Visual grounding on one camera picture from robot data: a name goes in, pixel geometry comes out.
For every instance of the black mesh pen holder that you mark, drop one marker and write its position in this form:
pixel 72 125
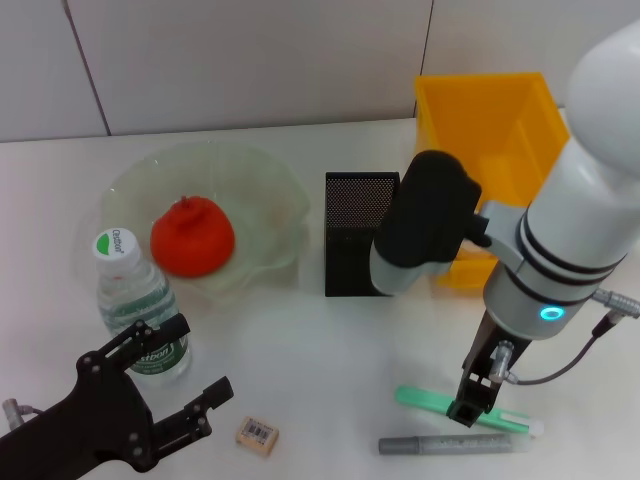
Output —
pixel 350 210

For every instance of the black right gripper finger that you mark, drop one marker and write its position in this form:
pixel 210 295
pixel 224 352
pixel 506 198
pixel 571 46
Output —
pixel 472 405

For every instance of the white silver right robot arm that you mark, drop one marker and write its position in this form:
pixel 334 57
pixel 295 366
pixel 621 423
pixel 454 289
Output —
pixel 590 175

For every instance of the clear water bottle green label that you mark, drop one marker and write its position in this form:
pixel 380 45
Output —
pixel 130 300

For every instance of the beige eraser with barcode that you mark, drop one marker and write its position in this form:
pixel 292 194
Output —
pixel 256 435

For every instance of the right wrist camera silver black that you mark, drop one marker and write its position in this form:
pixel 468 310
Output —
pixel 430 215

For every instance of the yellow plastic bin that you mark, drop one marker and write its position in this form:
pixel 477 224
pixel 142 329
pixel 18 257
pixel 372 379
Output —
pixel 480 110

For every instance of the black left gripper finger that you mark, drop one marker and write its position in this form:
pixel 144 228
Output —
pixel 220 390
pixel 172 327

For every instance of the translucent green wavy fruit plate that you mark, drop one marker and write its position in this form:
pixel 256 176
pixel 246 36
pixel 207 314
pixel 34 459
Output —
pixel 250 175

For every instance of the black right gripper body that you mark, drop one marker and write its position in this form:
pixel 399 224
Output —
pixel 482 360

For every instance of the grey marker pen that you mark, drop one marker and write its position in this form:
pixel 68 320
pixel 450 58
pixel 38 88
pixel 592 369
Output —
pixel 440 445

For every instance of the red-orange toy orange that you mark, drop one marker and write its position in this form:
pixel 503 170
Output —
pixel 192 240

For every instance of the green pen with clear cap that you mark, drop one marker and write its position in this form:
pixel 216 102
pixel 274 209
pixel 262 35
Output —
pixel 425 400

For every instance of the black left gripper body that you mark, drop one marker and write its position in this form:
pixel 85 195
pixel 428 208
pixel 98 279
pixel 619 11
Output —
pixel 95 425

